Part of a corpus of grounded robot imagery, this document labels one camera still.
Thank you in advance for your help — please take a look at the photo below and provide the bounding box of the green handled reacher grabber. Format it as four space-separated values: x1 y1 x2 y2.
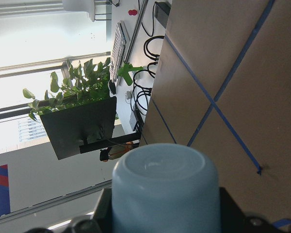
116 0 150 86

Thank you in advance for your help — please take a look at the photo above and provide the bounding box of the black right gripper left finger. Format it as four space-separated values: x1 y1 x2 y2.
91 188 113 233

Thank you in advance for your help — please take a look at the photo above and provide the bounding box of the light blue cup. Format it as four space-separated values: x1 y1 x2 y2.
112 143 221 233

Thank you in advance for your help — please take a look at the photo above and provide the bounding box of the black monitor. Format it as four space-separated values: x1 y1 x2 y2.
40 96 117 160

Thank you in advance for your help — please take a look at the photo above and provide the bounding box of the green potted plant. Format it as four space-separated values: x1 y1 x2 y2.
22 57 111 121

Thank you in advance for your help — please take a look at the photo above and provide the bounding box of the red small object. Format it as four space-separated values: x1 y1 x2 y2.
128 9 138 16

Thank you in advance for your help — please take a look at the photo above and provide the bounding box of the black computer mouse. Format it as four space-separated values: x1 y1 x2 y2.
108 80 116 95

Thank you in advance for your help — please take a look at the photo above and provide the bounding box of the black power adapter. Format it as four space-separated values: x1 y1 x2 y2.
154 1 171 28

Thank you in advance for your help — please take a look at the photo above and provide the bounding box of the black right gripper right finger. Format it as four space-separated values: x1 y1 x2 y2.
219 187 245 233

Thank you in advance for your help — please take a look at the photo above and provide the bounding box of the white keyboard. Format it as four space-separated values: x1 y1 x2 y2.
109 20 130 86

